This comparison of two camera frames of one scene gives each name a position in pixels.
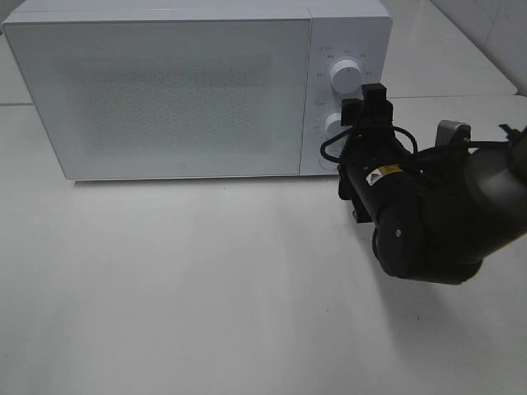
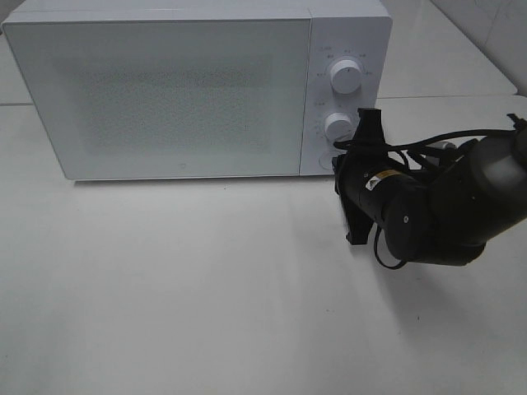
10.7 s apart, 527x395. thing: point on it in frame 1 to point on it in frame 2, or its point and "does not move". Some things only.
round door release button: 327,164 does not move
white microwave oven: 196,89 does not move
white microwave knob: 333,126 does not move
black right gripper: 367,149 to 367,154
